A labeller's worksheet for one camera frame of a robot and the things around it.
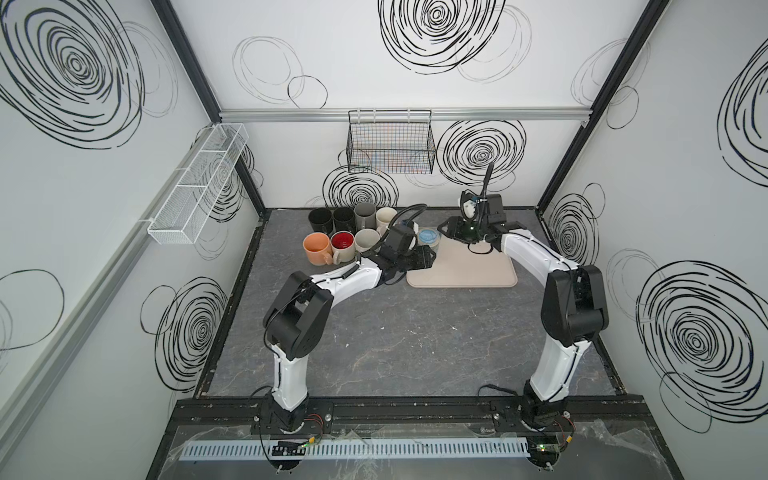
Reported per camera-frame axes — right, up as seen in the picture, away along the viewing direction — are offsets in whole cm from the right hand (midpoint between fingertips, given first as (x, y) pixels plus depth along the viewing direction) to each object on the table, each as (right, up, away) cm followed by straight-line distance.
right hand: (440, 226), depth 93 cm
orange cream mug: (-41, -7, +7) cm, 42 cm away
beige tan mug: (-24, -4, +6) cm, 25 cm away
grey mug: (-25, +4, +12) cm, 28 cm away
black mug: (-33, +3, +15) cm, 36 cm away
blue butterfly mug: (-3, -3, +3) cm, 5 cm away
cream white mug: (-32, -6, +7) cm, 33 cm away
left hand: (-2, -9, -4) cm, 10 cm away
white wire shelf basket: (-67, +2, -21) cm, 70 cm away
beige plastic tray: (+7, -13, +11) cm, 19 cm away
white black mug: (-40, +3, +12) cm, 42 cm away
